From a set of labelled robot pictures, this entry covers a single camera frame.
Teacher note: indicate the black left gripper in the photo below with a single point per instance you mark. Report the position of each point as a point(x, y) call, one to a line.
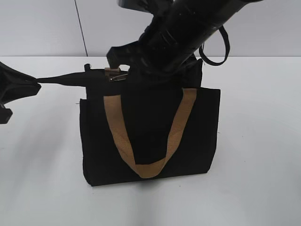
point(158, 56)

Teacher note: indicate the silver zipper pull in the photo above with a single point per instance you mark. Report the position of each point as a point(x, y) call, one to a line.
point(117, 77)

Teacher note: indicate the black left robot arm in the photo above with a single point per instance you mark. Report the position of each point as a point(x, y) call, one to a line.
point(177, 30)

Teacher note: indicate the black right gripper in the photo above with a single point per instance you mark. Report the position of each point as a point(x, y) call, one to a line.
point(12, 92)

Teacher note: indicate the black tote bag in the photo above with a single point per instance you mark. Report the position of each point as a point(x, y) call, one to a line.
point(135, 130)

